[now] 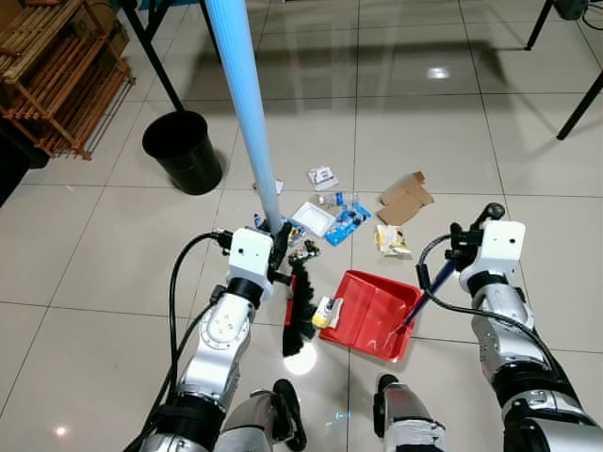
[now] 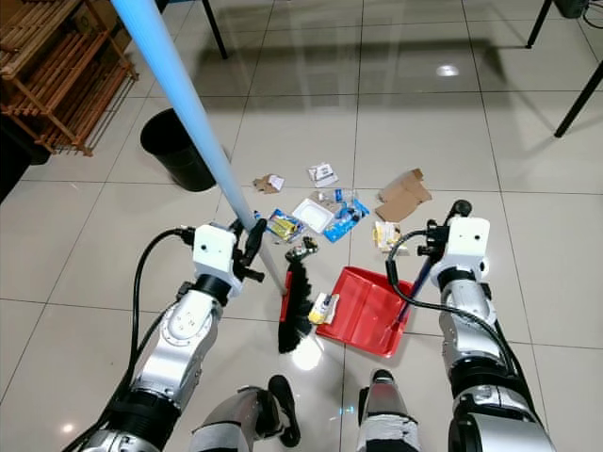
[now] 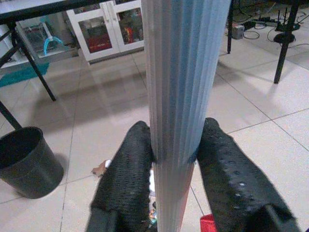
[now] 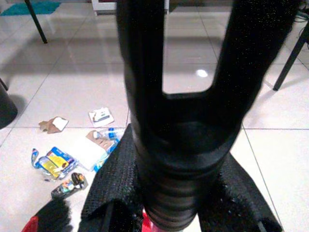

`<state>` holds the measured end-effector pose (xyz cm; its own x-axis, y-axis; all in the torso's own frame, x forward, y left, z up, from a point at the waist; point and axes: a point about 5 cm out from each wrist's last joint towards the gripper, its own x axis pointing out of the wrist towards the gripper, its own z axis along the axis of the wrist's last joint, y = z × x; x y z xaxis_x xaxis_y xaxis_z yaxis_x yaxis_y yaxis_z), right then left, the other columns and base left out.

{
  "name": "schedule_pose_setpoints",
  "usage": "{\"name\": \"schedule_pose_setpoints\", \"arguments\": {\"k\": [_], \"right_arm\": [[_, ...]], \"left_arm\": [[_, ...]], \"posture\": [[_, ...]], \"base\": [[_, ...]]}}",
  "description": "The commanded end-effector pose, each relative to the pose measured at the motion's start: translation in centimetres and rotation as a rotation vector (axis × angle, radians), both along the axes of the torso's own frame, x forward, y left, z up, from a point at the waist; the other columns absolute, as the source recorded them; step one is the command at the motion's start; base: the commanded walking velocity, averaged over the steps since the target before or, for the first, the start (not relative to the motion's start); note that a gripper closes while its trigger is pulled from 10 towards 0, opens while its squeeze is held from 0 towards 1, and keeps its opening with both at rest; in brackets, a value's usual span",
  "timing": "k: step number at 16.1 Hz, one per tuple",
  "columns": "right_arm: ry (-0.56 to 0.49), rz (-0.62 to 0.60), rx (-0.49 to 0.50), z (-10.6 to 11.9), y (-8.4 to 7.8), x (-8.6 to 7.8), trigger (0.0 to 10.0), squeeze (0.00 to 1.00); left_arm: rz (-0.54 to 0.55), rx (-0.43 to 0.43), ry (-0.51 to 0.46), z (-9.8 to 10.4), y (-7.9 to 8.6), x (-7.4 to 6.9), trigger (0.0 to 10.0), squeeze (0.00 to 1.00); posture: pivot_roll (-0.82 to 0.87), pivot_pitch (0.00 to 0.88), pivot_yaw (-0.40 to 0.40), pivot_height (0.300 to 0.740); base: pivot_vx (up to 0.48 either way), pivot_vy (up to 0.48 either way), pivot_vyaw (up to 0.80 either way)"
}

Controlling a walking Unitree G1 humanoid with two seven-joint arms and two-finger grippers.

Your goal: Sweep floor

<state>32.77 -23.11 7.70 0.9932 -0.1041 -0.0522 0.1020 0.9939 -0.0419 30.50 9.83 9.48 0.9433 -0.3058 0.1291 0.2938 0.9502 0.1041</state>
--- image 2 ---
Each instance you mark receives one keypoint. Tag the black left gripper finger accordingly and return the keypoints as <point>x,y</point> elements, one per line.
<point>254,275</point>
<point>255,237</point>

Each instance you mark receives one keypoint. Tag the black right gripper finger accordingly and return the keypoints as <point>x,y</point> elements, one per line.
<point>432,232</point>

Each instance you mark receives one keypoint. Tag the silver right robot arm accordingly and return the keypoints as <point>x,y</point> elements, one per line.
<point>471,330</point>

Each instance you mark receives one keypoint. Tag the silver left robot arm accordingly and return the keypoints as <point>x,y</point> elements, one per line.
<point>184,348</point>

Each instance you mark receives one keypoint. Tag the yellow white crumpled wrapper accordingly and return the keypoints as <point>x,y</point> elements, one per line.
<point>388,235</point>

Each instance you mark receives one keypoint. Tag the folded brown cardboard piece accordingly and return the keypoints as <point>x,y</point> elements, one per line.
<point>405,196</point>

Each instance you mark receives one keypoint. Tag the small dark gold wrapper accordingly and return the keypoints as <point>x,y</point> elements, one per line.
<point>304,250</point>

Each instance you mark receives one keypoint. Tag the white square packet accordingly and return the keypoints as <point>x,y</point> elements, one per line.
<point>313,215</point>

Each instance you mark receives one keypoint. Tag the small yellow white packet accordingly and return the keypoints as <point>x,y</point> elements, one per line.
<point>325,309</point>

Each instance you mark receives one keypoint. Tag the blue plastic packet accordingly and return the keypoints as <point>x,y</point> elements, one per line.
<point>349,221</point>

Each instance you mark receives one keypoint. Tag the white printed packet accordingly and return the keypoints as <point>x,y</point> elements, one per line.
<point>323,175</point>

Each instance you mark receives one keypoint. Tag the black round waste bin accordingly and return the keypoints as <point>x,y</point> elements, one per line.
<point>179,151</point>

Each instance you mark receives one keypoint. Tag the robot left leg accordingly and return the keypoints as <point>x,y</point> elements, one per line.
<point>240,419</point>

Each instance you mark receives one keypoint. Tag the robot leg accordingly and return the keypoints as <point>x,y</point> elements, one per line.
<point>386,414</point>
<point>240,419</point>

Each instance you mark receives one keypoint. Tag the robot right leg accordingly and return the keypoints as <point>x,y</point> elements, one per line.
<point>386,414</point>

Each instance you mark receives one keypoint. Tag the white table with black legs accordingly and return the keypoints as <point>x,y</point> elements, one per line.
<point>579,111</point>

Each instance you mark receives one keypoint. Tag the wooden slatted rack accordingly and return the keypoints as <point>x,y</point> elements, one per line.
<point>57,85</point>

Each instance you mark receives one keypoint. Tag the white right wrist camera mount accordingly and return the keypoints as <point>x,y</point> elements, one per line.
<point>466,243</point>

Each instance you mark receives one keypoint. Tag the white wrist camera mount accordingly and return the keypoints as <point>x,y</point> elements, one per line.
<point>466,243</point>
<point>215,247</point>

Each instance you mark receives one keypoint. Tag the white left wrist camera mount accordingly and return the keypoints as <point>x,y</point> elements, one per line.
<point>215,247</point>

